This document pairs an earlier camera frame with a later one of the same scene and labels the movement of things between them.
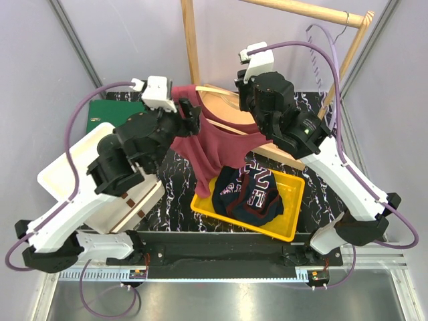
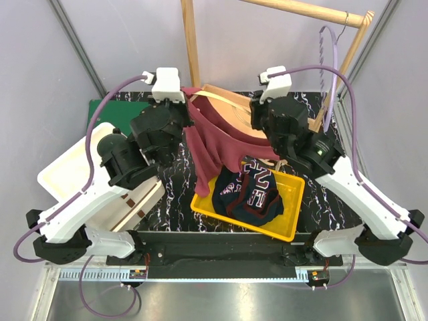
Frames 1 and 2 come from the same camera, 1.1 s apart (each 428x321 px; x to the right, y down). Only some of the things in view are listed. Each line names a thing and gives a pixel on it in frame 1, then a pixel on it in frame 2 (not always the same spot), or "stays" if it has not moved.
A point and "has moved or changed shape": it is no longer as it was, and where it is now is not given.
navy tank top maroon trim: x=247 y=194 stays
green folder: x=114 y=112 stays
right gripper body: x=246 y=92 to x=259 y=118
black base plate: x=229 y=255 stays
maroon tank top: x=217 y=143 has moved or changed shape
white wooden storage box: x=117 y=212 stays
